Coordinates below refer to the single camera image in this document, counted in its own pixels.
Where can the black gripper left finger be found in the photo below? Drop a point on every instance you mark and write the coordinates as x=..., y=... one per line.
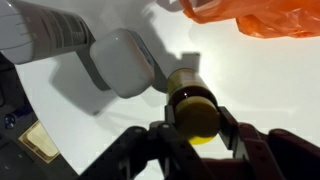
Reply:
x=170, y=118

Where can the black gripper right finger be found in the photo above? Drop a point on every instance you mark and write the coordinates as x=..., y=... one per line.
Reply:
x=228, y=128

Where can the brown medicine bottle yellow lid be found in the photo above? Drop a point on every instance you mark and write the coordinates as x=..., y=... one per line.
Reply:
x=193, y=103

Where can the small white labelled bottle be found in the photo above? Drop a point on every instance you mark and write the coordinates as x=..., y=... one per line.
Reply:
x=123, y=63

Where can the orange plastic bag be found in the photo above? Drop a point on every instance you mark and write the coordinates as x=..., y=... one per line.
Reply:
x=266, y=18

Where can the white bottle with printed label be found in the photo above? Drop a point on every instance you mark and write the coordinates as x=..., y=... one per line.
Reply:
x=43, y=30

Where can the blue bottle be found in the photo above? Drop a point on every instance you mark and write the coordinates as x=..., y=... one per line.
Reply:
x=9, y=121

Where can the yellow floor plate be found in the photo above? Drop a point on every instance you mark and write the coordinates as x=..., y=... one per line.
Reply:
x=38, y=143

